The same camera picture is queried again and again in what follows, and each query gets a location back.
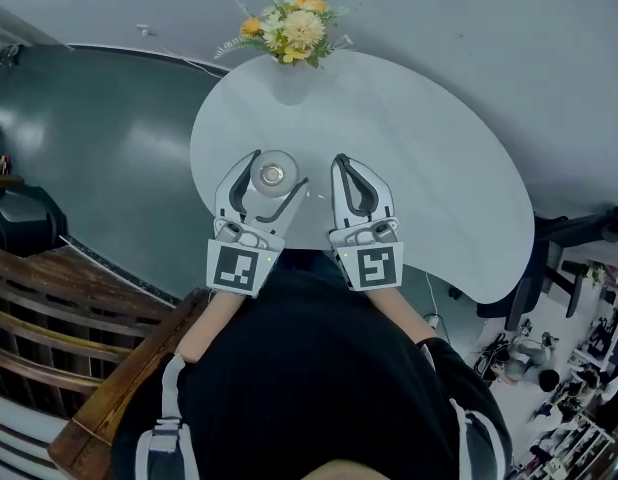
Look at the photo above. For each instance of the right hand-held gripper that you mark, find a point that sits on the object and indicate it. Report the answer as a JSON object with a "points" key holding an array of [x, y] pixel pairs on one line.
{"points": [[376, 265]]}

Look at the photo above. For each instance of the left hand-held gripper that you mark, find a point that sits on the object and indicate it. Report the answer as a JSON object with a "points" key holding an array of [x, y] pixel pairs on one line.
{"points": [[236, 268]]}

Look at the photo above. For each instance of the person's left forearm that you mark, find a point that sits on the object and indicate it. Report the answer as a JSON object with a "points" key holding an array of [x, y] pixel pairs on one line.
{"points": [[214, 323]]}

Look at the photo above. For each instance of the person's right forearm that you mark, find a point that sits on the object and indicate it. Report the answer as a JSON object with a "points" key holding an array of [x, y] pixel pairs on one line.
{"points": [[404, 313]]}

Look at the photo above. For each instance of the white curved table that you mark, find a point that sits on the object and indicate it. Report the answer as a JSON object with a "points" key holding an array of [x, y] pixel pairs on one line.
{"points": [[414, 168]]}

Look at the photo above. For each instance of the yellow orange flower bouquet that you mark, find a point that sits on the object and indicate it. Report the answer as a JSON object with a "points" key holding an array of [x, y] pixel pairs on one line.
{"points": [[294, 30]]}

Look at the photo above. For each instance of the person's black shirt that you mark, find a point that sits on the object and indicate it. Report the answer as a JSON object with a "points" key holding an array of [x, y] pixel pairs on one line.
{"points": [[314, 378]]}

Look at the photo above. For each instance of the black office chair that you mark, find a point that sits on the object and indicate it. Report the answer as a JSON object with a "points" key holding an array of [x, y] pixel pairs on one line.
{"points": [[534, 268]]}

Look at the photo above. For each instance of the dark wooden bench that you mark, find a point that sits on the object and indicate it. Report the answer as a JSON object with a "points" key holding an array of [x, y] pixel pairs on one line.
{"points": [[49, 318]]}

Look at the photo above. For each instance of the black bag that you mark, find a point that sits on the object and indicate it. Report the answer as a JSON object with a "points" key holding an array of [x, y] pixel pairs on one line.
{"points": [[19, 223]]}

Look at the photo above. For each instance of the cluttered storage shelf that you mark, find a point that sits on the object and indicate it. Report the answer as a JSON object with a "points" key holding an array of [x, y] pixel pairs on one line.
{"points": [[589, 393]]}

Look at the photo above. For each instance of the white black-striped panel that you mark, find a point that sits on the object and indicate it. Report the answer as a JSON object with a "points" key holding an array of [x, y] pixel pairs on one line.
{"points": [[14, 443]]}

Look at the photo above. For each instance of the white wall plug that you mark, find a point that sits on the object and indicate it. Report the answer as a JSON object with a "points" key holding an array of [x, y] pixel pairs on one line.
{"points": [[145, 29]]}

